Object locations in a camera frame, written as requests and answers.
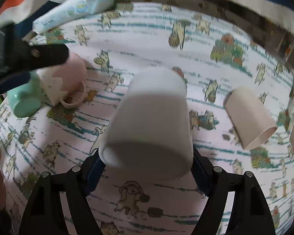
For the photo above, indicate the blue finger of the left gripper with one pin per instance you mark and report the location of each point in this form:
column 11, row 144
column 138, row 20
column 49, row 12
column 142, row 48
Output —
column 13, row 81

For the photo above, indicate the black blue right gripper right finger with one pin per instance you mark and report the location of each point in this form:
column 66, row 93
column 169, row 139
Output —
column 250, row 213

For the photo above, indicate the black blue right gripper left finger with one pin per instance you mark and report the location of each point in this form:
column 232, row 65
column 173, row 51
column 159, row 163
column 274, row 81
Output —
column 44, row 213

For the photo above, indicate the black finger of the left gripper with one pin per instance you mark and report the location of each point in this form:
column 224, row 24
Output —
column 23, row 57

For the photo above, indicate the white ceramic mug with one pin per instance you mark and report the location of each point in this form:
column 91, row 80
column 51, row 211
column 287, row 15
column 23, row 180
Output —
column 149, row 134

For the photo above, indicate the mint green cup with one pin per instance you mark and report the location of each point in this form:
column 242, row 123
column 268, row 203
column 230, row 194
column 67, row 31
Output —
column 25, row 100

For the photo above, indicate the beige cup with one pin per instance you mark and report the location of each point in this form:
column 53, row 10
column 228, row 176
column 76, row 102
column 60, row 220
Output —
column 252, row 121

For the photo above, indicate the pink mug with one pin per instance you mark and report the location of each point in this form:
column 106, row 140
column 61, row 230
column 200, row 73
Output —
column 59, row 82

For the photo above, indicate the wet wipes pack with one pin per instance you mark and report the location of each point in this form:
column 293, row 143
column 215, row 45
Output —
column 68, row 10

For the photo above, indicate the cat pattern bedsheet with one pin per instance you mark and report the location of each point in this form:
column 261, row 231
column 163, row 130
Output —
column 213, row 59

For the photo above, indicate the clear plastic box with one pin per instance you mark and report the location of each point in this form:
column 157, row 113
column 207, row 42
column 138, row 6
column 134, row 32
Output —
column 278, row 41

